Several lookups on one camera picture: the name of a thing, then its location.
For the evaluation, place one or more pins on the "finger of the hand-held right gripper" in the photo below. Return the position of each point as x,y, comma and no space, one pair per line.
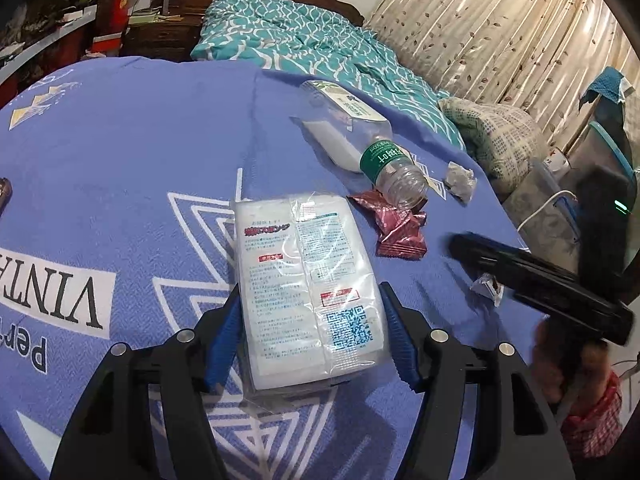
500,257
590,317

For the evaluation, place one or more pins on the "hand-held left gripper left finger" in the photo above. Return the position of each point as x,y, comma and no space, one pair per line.
225,345

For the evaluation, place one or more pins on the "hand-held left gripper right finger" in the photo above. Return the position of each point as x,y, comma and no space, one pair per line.
400,340

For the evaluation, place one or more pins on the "small white wrapper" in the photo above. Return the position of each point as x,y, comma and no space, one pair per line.
484,287

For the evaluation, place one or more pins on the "white clear pack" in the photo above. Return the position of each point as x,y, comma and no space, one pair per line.
300,285

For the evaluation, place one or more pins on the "clear plastic bottle green label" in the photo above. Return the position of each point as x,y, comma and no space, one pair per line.
385,157

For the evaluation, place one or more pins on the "person's right hand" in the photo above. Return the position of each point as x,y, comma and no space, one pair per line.
595,360

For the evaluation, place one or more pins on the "crumpled clear wrapper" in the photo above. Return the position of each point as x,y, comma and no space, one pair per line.
460,182

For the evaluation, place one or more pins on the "white power adapter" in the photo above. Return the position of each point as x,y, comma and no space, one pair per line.
556,159

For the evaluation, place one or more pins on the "dark red foil wrapper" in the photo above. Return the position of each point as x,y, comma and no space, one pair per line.
400,232

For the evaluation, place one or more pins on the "folded checked quilt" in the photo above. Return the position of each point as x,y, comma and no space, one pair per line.
500,135

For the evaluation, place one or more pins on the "teal cloth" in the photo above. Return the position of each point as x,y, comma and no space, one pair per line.
607,85

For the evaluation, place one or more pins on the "blue printed blanket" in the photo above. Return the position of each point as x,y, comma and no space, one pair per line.
125,160

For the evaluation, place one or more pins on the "beige leaf print curtain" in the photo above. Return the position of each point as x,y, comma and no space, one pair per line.
490,25

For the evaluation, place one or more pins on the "smartphone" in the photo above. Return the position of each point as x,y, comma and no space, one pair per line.
4,195

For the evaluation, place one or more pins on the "teal patterned quilt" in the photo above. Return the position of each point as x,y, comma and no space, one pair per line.
300,35

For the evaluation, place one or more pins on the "carved wooden headboard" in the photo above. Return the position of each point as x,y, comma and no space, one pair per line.
165,35

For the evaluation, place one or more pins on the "red gift box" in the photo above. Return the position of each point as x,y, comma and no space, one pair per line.
112,20

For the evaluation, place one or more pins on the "cluttered grey shelf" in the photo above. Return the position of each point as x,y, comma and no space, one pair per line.
50,35

